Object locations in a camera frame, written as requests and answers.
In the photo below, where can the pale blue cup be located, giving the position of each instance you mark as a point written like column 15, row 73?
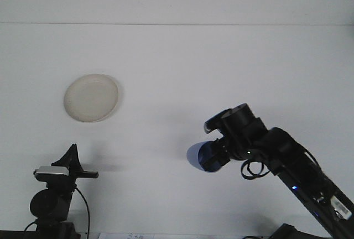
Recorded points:
column 204, row 151

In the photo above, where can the pale round plate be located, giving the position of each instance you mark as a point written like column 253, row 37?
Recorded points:
column 91, row 98

